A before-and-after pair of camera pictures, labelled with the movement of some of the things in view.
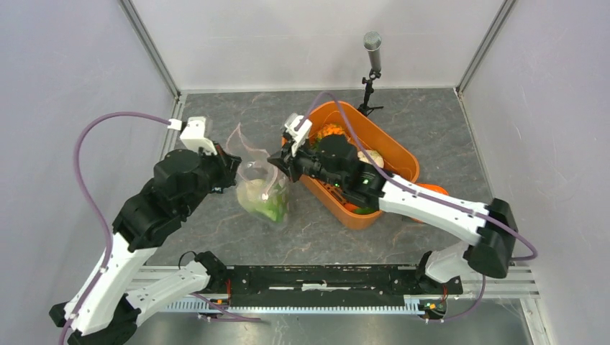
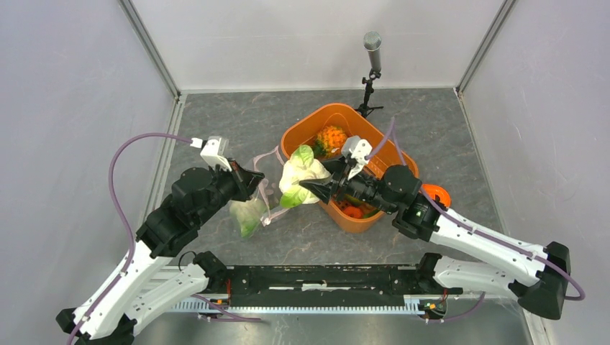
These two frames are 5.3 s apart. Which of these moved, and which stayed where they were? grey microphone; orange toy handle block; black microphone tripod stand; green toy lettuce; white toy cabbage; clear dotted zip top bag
Moved: white toy cabbage; green toy lettuce; clear dotted zip top bag
Stayed: grey microphone; black microphone tripod stand; orange toy handle block
